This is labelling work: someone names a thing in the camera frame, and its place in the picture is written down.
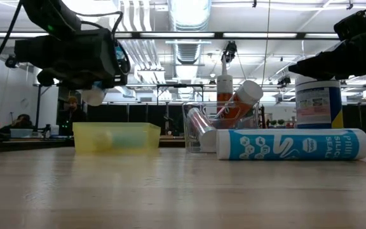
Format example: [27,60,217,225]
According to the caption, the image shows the silver ventilation duct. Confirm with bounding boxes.
[166,0,212,101]

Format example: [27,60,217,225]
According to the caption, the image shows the black metal rack frame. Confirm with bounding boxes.
[33,81,298,128]

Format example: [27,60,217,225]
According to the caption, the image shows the clear plastic container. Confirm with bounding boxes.
[10,128,34,138]

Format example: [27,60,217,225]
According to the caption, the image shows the person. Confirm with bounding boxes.
[0,113,34,134]
[57,95,88,137]

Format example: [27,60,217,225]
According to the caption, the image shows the white Lysol wipes canister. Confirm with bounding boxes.
[295,76,345,130]

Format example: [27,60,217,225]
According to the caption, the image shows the yellow translucent plastic bin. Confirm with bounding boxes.
[72,121,161,154]

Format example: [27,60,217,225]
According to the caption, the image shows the clear plastic bin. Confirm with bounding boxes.
[182,101,262,153]

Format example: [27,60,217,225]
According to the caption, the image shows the thin hanging cable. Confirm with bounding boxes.
[261,0,272,88]

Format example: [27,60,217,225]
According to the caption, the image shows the black partition panels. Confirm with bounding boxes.
[86,102,366,144]

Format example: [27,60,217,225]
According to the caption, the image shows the black hanging camera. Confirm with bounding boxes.
[220,40,238,64]

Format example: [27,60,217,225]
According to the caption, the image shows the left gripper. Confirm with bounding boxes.
[14,28,123,90]

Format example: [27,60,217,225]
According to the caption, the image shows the orange caulk tube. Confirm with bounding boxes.
[220,80,264,130]
[216,58,234,128]
[186,107,218,153]

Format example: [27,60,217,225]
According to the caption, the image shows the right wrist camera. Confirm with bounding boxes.
[334,0,366,42]

